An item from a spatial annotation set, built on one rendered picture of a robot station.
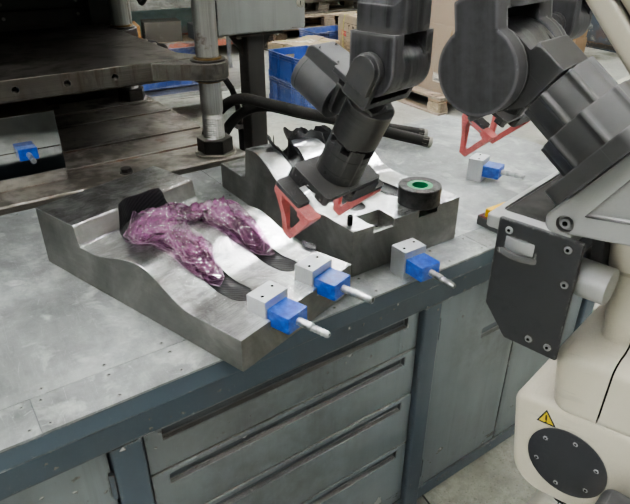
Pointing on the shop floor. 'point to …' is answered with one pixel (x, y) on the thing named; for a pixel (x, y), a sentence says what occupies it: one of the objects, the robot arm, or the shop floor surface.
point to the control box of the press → (240, 19)
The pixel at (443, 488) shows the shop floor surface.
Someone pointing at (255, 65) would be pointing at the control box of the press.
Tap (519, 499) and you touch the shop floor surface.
